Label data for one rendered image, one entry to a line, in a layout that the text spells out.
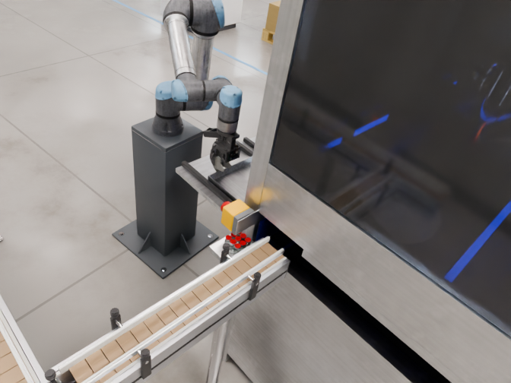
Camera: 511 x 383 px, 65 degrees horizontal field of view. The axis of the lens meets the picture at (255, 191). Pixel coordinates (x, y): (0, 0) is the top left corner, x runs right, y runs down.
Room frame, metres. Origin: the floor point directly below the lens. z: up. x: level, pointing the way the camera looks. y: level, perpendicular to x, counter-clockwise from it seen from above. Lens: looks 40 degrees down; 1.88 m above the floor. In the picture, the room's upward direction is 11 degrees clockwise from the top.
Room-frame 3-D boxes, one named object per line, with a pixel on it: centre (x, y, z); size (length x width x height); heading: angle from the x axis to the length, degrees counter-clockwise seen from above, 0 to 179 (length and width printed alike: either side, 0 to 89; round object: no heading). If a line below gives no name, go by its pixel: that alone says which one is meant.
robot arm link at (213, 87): (1.32, 0.20, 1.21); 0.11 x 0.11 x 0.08; 25
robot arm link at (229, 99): (1.23, 0.15, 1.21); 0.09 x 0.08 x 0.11; 25
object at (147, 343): (0.61, 0.11, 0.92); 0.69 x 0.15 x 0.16; 141
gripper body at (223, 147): (1.23, 0.14, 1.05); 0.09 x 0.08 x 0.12; 51
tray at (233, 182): (1.19, -0.02, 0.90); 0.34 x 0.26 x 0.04; 51
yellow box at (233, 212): (0.92, 0.04, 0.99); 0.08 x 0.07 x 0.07; 51
